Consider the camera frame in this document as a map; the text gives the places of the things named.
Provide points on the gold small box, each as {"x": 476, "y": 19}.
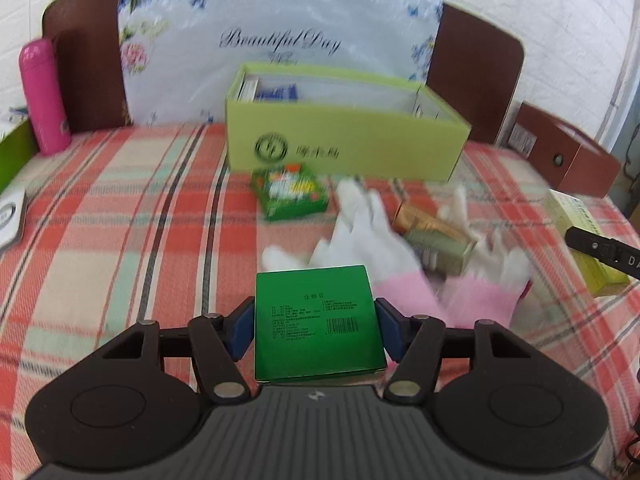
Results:
{"x": 420, "y": 217}

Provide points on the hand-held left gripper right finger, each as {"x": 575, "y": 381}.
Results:
{"x": 392, "y": 330}

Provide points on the white power bank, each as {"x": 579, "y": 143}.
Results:
{"x": 10, "y": 220}

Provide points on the plain green box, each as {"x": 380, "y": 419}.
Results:
{"x": 315, "y": 325}

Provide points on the dark green open box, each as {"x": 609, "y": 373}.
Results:
{"x": 17, "y": 157}

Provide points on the brown cardboard box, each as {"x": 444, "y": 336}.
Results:
{"x": 565, "y": 155}

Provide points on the pink insulated bottle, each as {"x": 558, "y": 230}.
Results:
{"x": 45, "y": 105}

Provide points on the green floral small box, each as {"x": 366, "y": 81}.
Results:
{"x": 287, "y": 192}

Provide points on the brown wooden headboard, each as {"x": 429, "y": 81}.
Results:
{"x": 465, "y": 60}

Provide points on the plaid bed sheet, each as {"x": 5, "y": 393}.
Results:
{"x": 125, "y": 235}

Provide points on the pale yellow box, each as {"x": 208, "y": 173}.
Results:
{"x": 567, "y": 207}

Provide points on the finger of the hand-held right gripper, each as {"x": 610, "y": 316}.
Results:
{"x": 597, "y": 247}

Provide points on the light green cardboard box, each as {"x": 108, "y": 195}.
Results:
{"x": 375, "y": 145}

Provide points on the white glove pink cuff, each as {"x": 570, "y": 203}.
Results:
{"x": 490, "y": 280}
{"x": 360, "y": 240}

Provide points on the olive green small box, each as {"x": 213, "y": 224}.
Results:
{"x": 445, "y": 252}

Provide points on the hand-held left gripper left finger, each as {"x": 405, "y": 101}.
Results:
{"x": 241, "y": 330}

